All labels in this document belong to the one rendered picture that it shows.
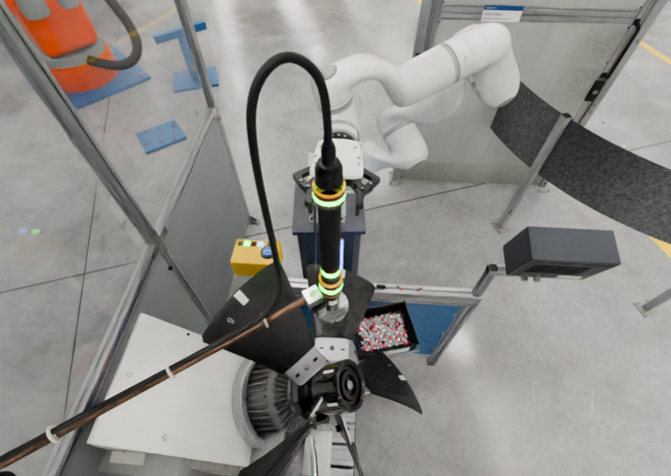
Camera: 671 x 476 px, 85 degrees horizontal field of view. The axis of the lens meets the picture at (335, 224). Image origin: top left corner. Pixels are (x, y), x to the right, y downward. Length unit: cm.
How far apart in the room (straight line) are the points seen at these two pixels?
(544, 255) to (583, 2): 159
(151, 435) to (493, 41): 109
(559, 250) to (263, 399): 94
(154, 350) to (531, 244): 106
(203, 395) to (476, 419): 161
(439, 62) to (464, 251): 199
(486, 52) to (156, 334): 96
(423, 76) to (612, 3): 183
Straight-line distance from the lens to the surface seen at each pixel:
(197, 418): 102
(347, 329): 104
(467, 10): 235
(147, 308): 157
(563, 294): 282
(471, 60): 90
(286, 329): 88
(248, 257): 131
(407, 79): 83
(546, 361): 256
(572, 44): 263
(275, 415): 102
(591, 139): 234
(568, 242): 131
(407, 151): 130
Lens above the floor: 216
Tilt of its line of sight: 53 degrees down
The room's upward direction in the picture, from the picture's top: straight up
